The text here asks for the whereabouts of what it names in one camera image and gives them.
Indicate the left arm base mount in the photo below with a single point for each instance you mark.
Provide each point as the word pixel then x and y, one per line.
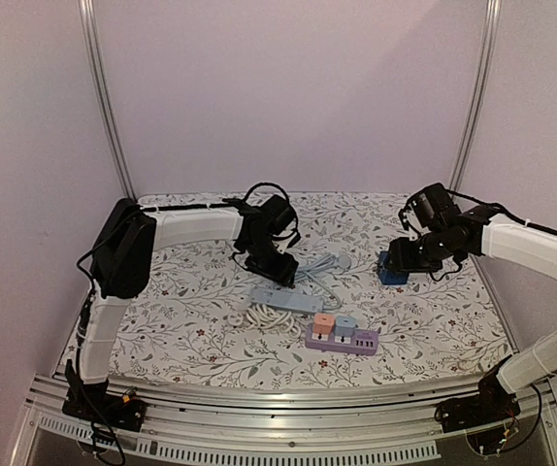
pixel 92 402

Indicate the light blue plug adapter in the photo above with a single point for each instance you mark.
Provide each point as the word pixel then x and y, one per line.
pixel 344 326

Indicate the dark blue cube socket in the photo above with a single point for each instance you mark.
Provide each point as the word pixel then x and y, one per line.
pixel 387 276

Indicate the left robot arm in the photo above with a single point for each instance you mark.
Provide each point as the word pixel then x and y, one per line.
pixel 123 251

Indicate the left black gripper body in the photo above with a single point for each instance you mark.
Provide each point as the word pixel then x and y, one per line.
pixel 263 260

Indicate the floral patterned table mat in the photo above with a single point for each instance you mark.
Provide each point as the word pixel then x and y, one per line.
pixel 189 325

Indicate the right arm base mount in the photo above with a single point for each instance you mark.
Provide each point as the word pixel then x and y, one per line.
pixel 477 410

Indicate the right aluminium frame post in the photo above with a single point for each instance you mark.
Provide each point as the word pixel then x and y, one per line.
pixel 484 62

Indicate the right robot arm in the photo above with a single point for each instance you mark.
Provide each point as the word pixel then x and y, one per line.
pixel 437 229

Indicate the aluminium front rail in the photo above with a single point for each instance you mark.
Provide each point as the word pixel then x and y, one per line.
pixel 390 424

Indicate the pink plug adapter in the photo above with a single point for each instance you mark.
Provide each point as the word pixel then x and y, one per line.
pixel 323 325

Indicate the aluminium frame post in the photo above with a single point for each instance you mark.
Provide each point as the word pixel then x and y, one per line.
pixel 484 62
pixel 98 74

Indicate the purple power strip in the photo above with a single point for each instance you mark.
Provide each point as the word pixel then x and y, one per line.
pixel 363 343

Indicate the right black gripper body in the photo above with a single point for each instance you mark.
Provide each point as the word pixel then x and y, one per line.
pixel 401 255

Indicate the light blue power strip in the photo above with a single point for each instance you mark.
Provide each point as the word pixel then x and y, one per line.
pixel 287 300

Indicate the left aluminium frame post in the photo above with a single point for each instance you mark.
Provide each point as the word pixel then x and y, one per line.
pixel 98 74

